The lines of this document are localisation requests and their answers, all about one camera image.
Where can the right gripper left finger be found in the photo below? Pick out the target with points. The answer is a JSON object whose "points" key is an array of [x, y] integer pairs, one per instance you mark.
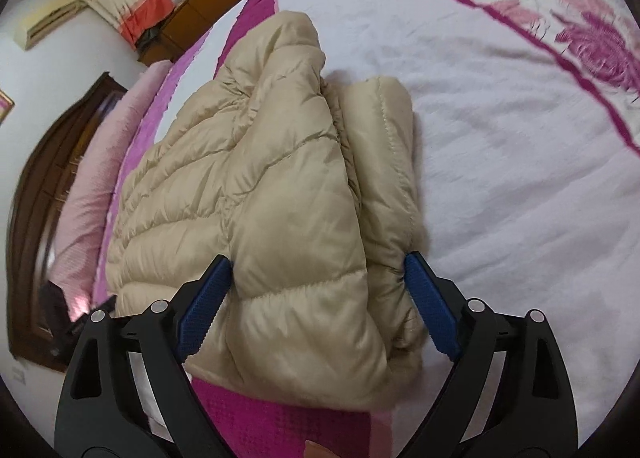
{"points": [[100, 411]]}

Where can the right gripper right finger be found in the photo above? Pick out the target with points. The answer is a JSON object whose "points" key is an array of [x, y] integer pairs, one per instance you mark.
{"points": [[507, 393]]}

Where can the beige puffer jacket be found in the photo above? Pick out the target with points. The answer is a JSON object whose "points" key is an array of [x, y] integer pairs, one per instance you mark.
{"points": [[308, 189]]}

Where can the pink rolled blanket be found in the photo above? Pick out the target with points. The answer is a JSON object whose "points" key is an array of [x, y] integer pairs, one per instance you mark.
{"points": [[78, 238]]}

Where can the dark wooden headboard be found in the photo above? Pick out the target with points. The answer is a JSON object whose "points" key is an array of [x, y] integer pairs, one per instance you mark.
{"points": [[41, 193]]}

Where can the white air conditioner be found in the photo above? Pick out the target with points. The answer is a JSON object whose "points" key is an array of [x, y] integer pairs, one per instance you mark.
{"points": [[44, 19]]}

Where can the framed wall picture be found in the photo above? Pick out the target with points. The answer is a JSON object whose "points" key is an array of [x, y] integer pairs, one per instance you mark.
{"points": [[6, 105]]}

